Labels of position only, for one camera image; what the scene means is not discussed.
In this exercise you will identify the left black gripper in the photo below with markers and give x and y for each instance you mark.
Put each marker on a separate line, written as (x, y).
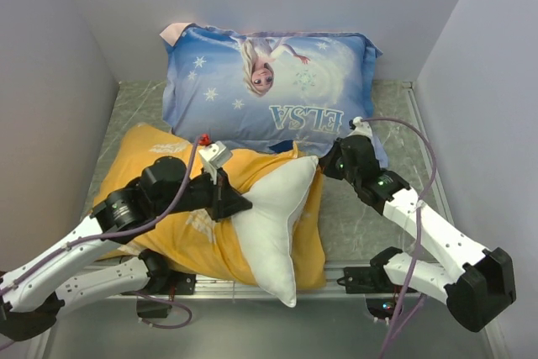
(225, 199)

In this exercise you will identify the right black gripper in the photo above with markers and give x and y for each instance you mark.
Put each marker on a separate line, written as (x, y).
(328, 161)

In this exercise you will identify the white pillow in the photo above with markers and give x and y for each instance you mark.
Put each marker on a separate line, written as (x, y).
(265, 232)

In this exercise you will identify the yellow Mickey Mouse pillowcase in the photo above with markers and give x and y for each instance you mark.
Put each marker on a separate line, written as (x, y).
(192, 242)

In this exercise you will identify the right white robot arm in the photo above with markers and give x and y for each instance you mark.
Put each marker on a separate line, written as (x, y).
(476, 284)

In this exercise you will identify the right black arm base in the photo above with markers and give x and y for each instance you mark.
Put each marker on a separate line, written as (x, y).
(381, 295)

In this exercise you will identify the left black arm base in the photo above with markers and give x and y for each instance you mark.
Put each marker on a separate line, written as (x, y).
(161, 297)

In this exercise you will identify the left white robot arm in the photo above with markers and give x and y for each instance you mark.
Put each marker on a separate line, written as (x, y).
(35, 295)

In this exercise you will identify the blue Elsa pillow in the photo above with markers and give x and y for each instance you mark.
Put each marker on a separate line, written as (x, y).
(267, 91)

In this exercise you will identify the pink cloth corner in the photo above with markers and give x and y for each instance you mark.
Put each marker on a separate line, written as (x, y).
(173, 32)

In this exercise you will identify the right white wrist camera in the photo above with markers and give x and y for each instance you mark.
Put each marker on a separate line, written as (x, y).
(358, 126)

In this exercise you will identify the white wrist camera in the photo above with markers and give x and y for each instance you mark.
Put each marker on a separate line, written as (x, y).
(213, 155)
(358, 126)

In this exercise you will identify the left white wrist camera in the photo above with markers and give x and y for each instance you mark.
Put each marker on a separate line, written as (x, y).
(213, 155)

